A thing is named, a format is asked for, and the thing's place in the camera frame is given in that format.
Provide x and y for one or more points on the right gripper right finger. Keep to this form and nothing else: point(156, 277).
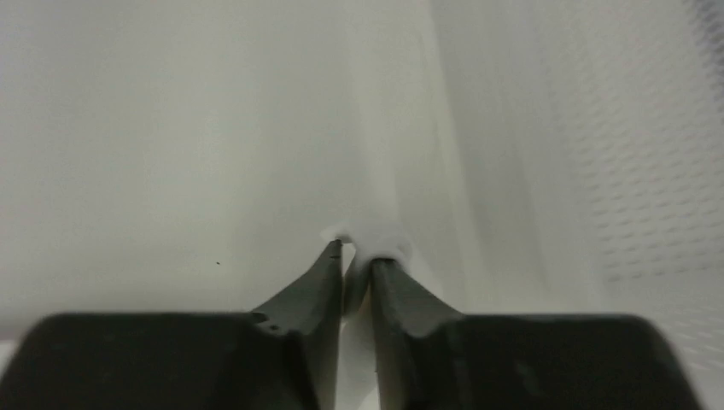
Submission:
point(431, 356)

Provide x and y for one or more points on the white t shirt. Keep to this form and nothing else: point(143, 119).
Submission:
point(540, 156)

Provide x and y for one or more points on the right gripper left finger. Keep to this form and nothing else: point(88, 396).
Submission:
point(280, 355)

